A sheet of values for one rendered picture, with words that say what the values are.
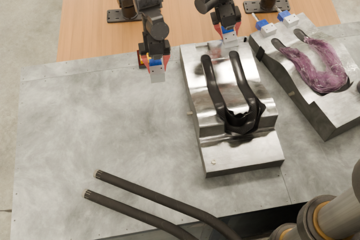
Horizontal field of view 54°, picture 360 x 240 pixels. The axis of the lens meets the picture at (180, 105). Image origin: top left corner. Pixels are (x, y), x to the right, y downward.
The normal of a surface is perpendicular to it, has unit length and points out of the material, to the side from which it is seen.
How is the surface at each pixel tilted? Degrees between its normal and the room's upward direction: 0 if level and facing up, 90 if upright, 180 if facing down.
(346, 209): 90
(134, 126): 0
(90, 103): 0
